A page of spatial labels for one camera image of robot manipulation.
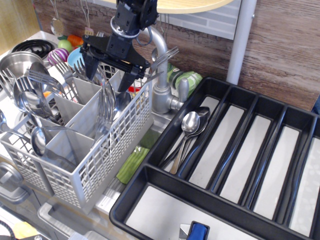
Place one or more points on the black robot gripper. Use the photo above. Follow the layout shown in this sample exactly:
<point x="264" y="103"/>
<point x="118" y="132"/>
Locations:
<point x="117" y="52"/>

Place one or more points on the small steel spoon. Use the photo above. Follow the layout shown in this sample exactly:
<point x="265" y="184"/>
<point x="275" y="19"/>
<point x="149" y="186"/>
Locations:
<point x="99" y="79"/>

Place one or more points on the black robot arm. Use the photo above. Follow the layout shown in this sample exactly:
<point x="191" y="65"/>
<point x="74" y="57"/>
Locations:
<point x="133" y="16"/>

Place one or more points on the steel spoon right compartment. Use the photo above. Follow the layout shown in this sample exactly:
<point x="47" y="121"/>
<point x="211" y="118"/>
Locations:
<point x="122" y="99"/>

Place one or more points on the grey plastic cutlery basket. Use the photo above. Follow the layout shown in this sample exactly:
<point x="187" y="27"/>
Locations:
<point x="86" y="167"/>

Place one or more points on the large steel spoon left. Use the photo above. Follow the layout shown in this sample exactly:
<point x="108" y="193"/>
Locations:
<point x="31" y="103"/>

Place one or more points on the steel spoon front basket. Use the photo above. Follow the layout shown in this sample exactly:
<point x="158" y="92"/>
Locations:
<point x="39" y="146"/>

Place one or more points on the dark steel spoon in tray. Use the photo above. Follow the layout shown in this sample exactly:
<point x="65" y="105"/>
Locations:
<point x="204" y="113"/>

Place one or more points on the black cutlery tray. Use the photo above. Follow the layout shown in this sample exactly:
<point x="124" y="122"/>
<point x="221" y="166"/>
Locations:
<point x="253" y="173"/>

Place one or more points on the steel fork cluster middle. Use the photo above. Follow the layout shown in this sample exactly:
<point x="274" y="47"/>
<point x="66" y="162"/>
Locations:
<point x="106" y="106"/>

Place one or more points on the steel fork cluster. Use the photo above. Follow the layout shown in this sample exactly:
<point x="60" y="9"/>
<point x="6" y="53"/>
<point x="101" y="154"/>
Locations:
<point x="45" y="83"/>
<point x="106" y="106"/>

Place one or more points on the red toy item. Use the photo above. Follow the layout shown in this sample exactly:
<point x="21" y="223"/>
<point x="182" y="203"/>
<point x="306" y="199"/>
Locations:
<point x="134" y="89"/>

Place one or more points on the steel fork back middle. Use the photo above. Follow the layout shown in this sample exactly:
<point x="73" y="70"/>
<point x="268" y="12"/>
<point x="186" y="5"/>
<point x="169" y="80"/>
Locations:
<point x="80" y="70"/>

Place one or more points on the steel fork standing back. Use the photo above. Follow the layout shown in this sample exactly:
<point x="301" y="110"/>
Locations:
<point x="100" y="34"/>

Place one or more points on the light blue bowl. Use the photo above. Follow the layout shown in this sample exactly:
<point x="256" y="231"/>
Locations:
<point x="74" y="57"/>

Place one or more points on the steel fork back left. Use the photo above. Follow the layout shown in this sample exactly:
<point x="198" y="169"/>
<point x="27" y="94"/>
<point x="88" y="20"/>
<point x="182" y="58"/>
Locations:
<point x="67" y="74"/>

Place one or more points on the hanging wooden spatula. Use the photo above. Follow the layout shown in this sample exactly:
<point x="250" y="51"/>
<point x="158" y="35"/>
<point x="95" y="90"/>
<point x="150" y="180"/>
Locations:
<point x="88" y="30"/>

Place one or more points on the orange toy carrot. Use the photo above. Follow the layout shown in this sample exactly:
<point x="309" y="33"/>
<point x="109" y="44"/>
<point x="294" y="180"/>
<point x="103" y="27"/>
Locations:
<point x="75" y="40"/>

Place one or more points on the purple toy onion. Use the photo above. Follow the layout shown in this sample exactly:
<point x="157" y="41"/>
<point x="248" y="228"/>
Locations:
<point x="62" y="56"/>

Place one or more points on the green toy apple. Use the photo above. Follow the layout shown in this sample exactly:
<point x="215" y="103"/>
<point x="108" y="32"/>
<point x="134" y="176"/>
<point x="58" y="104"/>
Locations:
<point x="65" y="44"/>

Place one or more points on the grey toy faucet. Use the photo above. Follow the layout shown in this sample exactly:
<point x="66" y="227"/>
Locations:
<point x="163" y="100"/>

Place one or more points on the green can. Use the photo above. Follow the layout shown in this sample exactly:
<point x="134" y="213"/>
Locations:
<point x="173" y="73"/>

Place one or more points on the steel fork left cluster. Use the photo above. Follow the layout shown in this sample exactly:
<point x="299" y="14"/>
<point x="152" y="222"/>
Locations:
<point x="45" y="83"/>

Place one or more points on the hanging metal strainer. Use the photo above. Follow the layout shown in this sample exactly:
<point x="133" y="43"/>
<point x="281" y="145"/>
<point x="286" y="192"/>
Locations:
<point x="56" y="24"/>

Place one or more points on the black stove burner coil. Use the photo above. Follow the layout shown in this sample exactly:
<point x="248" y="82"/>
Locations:
<point x="39" y="47"/>

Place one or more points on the green toy cabbage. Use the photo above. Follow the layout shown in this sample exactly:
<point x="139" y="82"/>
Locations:
<point x="193" y="78"/>

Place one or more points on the steel pot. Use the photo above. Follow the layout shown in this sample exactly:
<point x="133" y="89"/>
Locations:
<point x="18" y="63"/>

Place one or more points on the green striped cloth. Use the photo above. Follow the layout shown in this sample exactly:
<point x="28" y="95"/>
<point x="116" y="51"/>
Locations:
<point x="132" y="163"/>

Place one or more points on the white metal pole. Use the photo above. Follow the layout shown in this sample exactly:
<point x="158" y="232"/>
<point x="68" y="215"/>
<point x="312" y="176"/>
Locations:
<point x="241" y="37"/>

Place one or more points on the blue clip object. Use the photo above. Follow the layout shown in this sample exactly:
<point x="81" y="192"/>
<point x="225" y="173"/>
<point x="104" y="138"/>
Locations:
<point x="194" y="231"/>

